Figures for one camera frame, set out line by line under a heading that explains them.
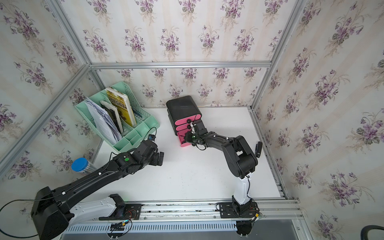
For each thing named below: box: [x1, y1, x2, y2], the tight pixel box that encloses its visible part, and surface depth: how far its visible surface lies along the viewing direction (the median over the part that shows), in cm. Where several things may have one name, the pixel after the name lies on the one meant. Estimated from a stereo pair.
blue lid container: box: [71, 157, 97, 175], surface depth 71 cm
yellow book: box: [105, 87, 137, 128], surface depth 95 cm
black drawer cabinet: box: [166, 95, 202, 147], surface depth 100 cm
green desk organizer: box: [74, 81, 160, 154], surface depth 95 cm
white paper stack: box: [84, 97, 122, 145], surface depth 88 cm
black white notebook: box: [100, 100, 124, 134], surface depth 94 cm
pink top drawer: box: [175, 114, 202, 126], surface depth 95 cm
